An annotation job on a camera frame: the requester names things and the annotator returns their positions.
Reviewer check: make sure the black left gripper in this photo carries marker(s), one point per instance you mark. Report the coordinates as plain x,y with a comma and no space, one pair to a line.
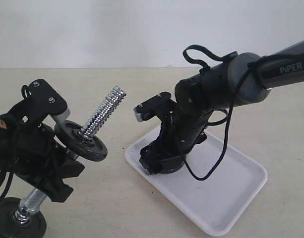
36,158

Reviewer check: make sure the black weight plate on bar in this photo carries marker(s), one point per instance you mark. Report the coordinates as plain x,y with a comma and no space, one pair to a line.
69,133

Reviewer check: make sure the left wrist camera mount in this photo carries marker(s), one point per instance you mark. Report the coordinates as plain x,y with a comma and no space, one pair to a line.
40,100

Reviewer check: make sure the white rectangular tray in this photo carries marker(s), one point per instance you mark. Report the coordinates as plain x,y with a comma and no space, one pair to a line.
215,204

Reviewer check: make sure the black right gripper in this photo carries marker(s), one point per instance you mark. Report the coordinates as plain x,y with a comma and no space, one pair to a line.
178,135

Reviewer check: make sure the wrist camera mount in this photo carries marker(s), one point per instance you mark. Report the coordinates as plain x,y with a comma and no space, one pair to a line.
40,100
160,106

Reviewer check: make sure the chrome dumbbell bar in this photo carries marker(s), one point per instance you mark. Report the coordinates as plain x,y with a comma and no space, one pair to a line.
30,205

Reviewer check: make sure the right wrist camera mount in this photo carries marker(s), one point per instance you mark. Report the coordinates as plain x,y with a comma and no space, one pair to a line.
160,106

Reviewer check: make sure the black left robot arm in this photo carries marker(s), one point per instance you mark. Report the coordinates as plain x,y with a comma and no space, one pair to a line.
4,120

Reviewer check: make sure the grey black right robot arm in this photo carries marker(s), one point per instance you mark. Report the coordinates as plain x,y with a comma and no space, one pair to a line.
208,99

